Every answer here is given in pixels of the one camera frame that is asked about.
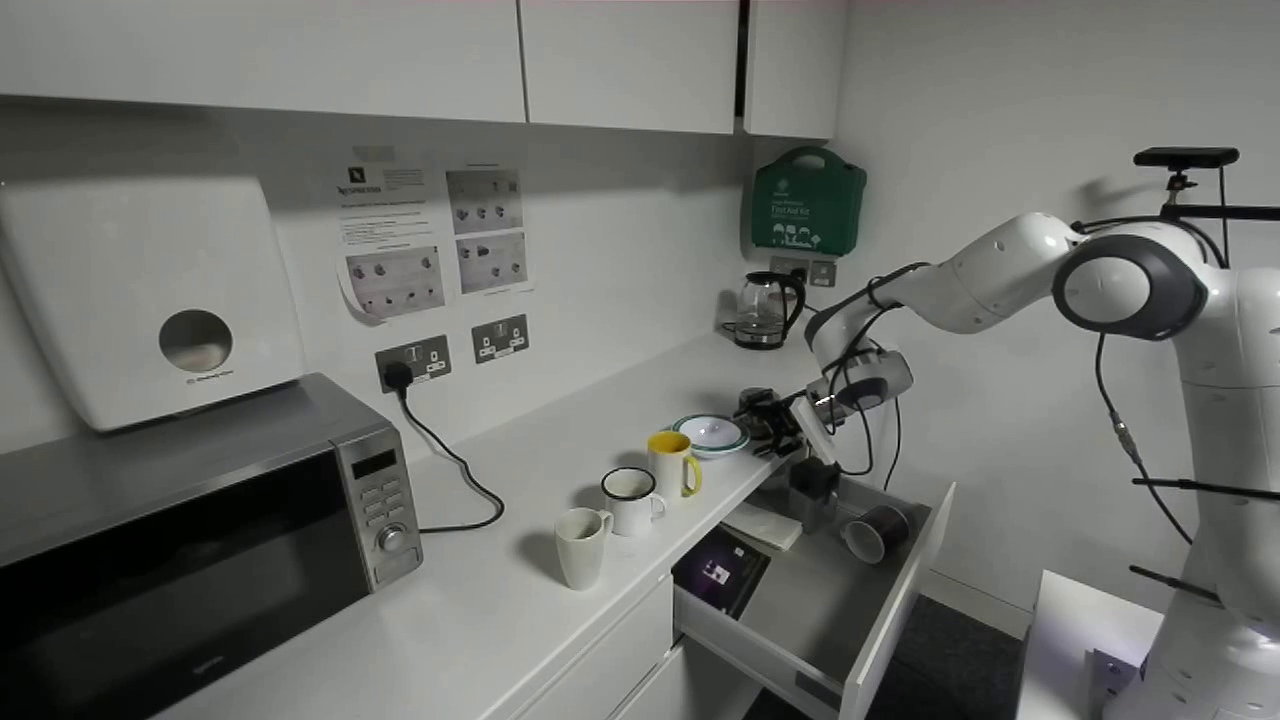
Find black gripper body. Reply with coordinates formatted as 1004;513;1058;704
762;395;812;454

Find green and white bowl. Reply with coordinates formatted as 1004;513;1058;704
673;408;758;465

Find open grey kitchen drawer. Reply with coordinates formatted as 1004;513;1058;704
669;454;961;720

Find white plastic packet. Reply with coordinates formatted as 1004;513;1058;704
726;501;810;556

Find black purple box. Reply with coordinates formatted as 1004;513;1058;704
669;529;778;621

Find white mug blue rim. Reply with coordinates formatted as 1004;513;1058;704
597;461;669;539

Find dark mug lying sideways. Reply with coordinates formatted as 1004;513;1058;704
838;501;917;566

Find plain white mug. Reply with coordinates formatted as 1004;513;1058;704
551;504;616;597

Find green first aid kit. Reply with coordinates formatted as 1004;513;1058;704
742;145;873;260

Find white lower cabinets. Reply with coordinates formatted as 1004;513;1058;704
476;573;753;720

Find white cabinets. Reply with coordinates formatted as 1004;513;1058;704
0;0;851;145
476;573;753;720

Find instruction poster two photos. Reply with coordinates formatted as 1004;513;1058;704
440;164;532;298

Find white robot stand table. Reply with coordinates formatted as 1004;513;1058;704
1013;566;1206;720

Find instruction poster with header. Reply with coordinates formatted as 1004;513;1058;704
334;158;452;327

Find white upper cabinets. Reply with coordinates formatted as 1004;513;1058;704
0;0;851;145

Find white paper towel dispenser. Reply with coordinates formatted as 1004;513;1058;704
0;174;309;437

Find white mug yellow handle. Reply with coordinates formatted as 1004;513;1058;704
644;423;708;504

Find glass kettle black handle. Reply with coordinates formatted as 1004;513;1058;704
726;264;812;355

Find wall socket under kit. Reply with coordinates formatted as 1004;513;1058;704
767;253;842;293

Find empty double wall socket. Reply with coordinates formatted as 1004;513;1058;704
467;313;532;367

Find black microwave power cable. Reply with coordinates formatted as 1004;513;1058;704
393;376;511;537

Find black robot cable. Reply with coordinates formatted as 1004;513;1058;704
1092;330;1200;553

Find wall socket with plug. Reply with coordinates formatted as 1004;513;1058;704
373;330;458;395

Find black camera on boom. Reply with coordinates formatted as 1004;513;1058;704
1131;145;1244;197

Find black camera boom stand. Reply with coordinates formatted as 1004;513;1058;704
1073;199;1280;226

